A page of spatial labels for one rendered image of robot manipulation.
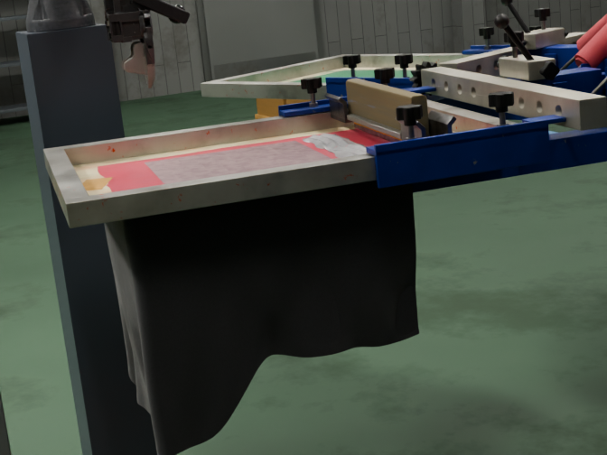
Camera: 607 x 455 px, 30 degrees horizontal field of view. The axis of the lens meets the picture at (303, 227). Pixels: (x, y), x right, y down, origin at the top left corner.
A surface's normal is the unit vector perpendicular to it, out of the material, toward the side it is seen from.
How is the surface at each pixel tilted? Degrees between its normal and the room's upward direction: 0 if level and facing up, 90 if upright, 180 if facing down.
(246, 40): 90
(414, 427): 0
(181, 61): 90
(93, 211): 90
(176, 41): 90
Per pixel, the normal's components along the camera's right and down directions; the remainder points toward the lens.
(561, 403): -0.10, -0.97
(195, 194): 0.27, 0.21
